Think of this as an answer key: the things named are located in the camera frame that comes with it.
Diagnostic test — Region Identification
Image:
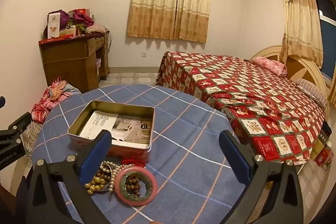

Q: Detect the magenta cloth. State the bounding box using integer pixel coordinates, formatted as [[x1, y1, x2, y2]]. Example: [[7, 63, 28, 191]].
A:
[[72, 9, 94, 26]]

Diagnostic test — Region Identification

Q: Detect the flat red box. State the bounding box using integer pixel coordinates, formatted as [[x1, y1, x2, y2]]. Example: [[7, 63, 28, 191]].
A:
[[39, 35, 85, 44]]

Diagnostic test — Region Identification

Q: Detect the dark window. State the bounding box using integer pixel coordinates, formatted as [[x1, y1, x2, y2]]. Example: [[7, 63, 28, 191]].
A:
[[314, 0, 336, 81]]

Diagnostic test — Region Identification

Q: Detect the gold box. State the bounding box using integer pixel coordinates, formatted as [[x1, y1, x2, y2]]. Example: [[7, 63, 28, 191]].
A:
[[310, 135, 328, 160]]

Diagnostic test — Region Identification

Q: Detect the small red box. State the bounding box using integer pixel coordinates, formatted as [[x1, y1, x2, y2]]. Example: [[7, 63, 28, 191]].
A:
[[314, 147, 332, 167]]

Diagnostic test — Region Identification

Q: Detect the green jade bangle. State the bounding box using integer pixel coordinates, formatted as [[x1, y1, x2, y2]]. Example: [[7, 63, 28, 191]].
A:
[[119, 172, 154, 200]]

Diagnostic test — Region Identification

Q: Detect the striped pillow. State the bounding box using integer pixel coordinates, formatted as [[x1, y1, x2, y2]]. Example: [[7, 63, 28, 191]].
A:
[[294, 79, 327, 107]]

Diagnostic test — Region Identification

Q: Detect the pile of pink clothes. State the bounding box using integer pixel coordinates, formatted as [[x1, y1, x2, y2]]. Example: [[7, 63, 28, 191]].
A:
[[31, 77, 82, 125]]

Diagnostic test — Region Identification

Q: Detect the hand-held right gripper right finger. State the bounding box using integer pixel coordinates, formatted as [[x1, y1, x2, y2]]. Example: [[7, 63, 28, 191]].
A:
[[219, 130, 305, 224]]

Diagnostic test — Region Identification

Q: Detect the printed paper leaflet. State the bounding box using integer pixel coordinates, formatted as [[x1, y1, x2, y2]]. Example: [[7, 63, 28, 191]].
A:
[[79, 110, 153, 145]]

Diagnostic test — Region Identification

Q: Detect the cream wooden bed frame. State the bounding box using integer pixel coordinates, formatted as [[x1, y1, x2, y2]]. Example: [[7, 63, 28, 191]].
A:
[[249, 46, 330, 109]]

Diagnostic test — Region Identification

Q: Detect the dark cable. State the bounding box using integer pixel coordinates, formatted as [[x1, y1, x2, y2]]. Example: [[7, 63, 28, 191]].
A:
[[105, 28, 113, 52]]

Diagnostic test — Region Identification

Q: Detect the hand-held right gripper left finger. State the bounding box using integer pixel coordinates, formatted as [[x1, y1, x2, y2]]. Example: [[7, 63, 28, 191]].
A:
[[26, 130, 117, 224]]

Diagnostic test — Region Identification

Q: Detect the brown wooden desk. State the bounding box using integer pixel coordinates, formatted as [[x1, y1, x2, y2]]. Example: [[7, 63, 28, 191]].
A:
[[39, 33, 110, 93]]

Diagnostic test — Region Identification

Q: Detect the black box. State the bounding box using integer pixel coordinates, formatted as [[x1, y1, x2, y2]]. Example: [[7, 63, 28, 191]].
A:
[[321, 121, 333, 141]]

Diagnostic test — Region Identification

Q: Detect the pale pink cloth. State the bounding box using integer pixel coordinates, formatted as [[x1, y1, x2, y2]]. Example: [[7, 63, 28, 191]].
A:
[[85, 25, 107, 34]]

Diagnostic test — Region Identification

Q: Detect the bed with red quilt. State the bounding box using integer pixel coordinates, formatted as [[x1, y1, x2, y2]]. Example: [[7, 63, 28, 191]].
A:
[[156, 51, 327, 165]]

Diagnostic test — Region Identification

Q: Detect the blue plaid tablecloth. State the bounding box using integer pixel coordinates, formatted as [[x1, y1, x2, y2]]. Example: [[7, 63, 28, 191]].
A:
[[31, 84, 259, 224]]

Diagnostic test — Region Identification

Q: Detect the pink metal tin box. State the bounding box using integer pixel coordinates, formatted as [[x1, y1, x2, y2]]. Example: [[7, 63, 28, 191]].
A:
[[67, 101, 155, 163]]

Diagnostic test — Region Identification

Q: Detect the small cream box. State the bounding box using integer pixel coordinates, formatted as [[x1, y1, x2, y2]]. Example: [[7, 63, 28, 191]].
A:
[[60, 27, 77, 36]]

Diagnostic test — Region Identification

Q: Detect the narrow beige patterned curtain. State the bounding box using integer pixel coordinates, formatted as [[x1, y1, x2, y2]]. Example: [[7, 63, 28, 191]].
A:
[[280, 0, 324, 68]]

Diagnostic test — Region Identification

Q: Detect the red string bracelet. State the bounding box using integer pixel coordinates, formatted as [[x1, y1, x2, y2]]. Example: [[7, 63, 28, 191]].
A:
[[121, 157, 146, 168]]

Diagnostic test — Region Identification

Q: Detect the brown wooden bead string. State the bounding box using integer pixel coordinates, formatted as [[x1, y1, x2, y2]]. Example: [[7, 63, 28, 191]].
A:
[[92, 169, 142, 194]]

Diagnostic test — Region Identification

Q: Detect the white upright product box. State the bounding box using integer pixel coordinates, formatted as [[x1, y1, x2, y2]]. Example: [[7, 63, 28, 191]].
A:
[[47, 12, 62, 39]]

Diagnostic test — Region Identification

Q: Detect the pink bangle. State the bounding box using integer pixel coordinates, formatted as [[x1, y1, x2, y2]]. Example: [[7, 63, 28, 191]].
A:
[[115, 166, 158, 206]]

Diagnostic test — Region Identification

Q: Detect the purple cloth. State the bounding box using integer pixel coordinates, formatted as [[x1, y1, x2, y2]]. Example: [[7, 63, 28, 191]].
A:
[[60, 10, 70, 29]]

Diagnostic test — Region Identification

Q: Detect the gold bead bracelet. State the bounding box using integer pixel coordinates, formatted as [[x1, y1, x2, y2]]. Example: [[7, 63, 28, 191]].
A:
[[84, 177, 108, 195]]

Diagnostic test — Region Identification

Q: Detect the pink pillow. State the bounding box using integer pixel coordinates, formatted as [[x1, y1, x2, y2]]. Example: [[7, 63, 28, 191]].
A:
[[252, 56, 288, 78]]

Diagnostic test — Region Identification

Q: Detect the pearl necklace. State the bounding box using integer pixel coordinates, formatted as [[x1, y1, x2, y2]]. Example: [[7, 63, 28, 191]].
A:
[[100, 161, 124, 197]]

